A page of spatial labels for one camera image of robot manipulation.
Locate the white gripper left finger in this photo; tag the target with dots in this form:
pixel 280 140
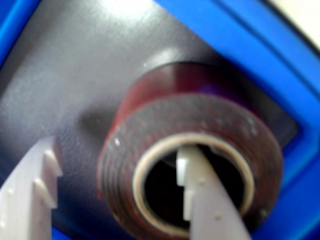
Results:
pixel 25 200

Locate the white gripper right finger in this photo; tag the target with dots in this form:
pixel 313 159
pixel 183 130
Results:
pixel 212 207

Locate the red tape roll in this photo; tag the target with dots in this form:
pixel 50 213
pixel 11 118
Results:
pixel 125 150

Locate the blue plastic box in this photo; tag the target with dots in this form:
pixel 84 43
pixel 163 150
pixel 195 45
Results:
pixel 250 50

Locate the black foam insert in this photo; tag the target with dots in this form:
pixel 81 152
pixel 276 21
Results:
pixel 62 87

